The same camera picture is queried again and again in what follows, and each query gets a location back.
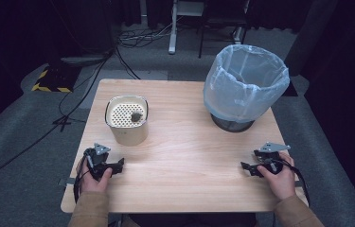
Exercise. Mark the white stand leg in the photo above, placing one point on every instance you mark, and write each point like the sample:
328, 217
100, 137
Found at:
173, 31

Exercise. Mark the black mesh trash bin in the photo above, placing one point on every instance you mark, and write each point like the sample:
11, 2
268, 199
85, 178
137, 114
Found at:
232, 126

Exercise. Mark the food residue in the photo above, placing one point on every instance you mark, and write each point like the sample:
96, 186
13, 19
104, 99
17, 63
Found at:
136, 117

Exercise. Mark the black yellow striped base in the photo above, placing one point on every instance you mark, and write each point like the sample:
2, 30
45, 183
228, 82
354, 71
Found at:
56, 78

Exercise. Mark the black metal stand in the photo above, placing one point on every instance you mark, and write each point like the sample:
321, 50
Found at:
222, 22

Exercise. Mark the grey table bracket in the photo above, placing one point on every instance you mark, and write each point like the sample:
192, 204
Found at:
66, 181
298, 183

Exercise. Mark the person's left hand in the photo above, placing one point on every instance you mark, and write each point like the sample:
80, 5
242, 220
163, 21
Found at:
91, 183

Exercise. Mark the person's right hand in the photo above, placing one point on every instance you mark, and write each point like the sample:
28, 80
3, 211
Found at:
280, 183

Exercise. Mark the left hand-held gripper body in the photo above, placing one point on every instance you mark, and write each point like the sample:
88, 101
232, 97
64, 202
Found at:
97, 162

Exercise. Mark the person's lap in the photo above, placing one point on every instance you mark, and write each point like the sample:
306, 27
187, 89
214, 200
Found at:
191, 220

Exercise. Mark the trash bin with plastic bag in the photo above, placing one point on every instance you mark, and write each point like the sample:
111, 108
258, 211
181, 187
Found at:
244, 94

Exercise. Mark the beige container with perforated strainer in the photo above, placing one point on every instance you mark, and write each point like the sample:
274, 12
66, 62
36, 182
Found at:
127, 134

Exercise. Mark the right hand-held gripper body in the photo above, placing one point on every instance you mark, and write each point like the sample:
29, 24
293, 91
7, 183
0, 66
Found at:
268, 157

